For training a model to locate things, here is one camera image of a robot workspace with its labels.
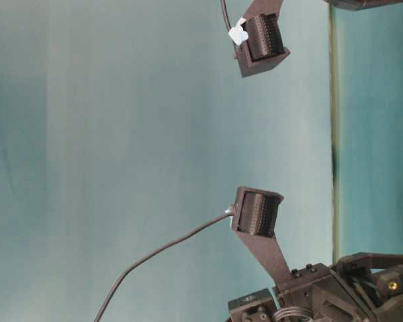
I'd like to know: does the black camera cable lower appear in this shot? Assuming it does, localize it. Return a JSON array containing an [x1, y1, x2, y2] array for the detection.
[[93, 208, 235, 322]]

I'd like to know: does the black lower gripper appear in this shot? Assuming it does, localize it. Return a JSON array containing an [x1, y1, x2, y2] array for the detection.
[[228, 253, 403, 321]]

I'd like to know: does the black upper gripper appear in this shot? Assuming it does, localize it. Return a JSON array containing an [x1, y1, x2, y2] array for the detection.
[[325, 0, 403, 11]]

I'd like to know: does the black camera cable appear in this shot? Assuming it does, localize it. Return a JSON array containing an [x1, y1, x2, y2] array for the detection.
[[93, 208, 235, 322], [219, 0, 233, 32]]

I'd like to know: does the white table edge board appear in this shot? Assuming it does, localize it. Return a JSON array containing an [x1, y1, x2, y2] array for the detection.
[[328, 3, 340, 262]]

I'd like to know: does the black camera cable upper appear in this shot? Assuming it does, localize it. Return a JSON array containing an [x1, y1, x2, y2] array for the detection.
[[219, 0, 233, 32]]

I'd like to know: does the black wrist camera lower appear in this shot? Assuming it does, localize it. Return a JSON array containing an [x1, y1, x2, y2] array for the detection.
[[232, 186, 292, 290]]

